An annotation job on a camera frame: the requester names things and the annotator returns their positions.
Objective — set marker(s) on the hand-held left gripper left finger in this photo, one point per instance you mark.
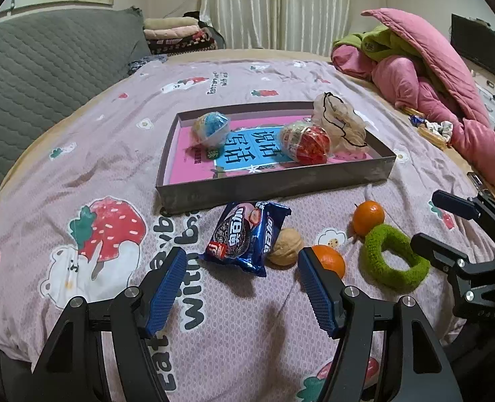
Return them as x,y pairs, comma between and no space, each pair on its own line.
165,289

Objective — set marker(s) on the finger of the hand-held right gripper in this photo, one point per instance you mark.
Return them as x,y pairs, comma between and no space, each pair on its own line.
452,204
433,251

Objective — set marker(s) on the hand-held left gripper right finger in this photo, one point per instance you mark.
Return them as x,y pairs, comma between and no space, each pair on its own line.
316,289

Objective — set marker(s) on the orange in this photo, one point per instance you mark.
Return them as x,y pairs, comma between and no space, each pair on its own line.
369,217
332,259

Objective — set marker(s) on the walnut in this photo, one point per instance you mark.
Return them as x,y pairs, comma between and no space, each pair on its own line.
285,247

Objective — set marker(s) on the green fuzzy scrunchie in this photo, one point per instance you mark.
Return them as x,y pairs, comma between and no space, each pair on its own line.
377,255

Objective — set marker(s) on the blue cookie packet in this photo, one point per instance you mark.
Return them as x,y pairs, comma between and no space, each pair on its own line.
239,238

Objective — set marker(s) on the shallow grey cardboard box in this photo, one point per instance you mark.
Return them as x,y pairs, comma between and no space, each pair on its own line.
230,194

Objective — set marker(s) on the beige sheer scrunchie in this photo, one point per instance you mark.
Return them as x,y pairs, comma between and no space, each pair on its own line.
343,121

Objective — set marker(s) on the red toy egg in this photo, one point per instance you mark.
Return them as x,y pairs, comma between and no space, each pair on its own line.
310,146

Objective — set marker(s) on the blue toy egg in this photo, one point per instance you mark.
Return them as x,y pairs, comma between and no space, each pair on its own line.
211,127

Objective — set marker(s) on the yellow snack packet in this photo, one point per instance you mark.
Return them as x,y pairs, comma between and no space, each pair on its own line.
431,137
410,111

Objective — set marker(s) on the white patterned scrunchie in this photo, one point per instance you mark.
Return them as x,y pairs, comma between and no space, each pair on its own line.
438,127

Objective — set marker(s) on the blue wrapped candy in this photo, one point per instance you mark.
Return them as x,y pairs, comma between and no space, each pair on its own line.
418,121

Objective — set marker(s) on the pink and blue book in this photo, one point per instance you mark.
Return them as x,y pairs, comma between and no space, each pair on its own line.
188,163

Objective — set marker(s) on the pink strawberry printed blanket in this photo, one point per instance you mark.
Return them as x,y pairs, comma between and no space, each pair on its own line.
105,155

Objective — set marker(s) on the pink quilt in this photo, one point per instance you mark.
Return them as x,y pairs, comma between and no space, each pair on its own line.
419,50

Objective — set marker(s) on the black television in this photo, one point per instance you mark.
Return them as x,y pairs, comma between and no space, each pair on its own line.
477,46

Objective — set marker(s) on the green blanket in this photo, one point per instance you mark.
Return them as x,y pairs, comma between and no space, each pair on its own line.
381,42

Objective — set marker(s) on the blue patterned cloth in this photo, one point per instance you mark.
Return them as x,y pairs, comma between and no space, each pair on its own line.
146,62

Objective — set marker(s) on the grey quilted headboard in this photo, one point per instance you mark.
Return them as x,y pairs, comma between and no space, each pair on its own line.
42,71

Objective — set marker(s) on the stack of folded blankets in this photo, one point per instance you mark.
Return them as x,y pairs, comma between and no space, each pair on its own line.
176,33

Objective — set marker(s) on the white curtains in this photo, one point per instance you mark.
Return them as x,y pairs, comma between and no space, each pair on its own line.
272,8

